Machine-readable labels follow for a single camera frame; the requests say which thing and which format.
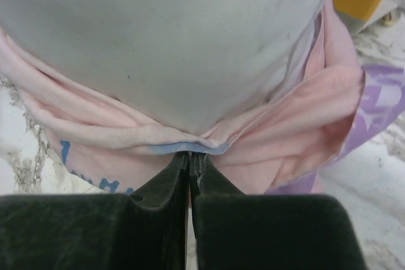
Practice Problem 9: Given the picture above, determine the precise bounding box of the pink purple printed pillowcase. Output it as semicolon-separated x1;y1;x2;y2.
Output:
1;0;404;194

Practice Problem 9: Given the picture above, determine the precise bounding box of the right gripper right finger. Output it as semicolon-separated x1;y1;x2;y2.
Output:
189;153;366;270

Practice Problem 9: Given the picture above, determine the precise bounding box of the white pillow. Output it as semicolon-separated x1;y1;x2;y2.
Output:
1;0;325;134

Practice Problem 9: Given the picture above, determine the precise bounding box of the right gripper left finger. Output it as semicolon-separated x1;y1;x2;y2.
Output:
1;152;189;269

